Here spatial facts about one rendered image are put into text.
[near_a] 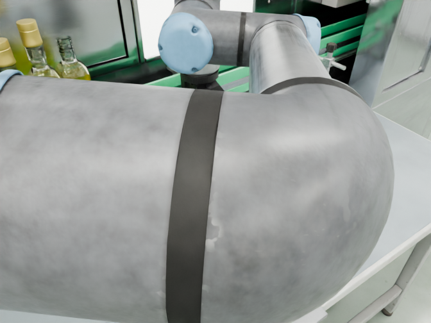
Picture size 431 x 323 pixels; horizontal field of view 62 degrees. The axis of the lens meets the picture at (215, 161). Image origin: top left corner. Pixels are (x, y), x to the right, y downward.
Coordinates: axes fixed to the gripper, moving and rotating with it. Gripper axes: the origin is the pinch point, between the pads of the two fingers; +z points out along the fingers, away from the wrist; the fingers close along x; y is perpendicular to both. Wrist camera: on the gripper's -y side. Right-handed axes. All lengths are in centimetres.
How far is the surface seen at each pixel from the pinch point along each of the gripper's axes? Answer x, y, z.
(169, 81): -10.3, 29.6, -3.7
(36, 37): 20.1, 25.9, -23.8
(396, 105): -93, 1, 22
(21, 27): 22.0, 26.3, -25.9
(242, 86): -30.2, 21.5, 1.3
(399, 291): -61, -35, 72
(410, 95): -103, 1, 21
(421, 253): -63, -34, 51
